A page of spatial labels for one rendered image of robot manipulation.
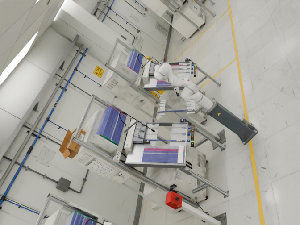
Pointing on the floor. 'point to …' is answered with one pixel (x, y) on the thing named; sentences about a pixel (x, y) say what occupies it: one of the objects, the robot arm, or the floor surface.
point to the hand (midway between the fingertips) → (177, 94)
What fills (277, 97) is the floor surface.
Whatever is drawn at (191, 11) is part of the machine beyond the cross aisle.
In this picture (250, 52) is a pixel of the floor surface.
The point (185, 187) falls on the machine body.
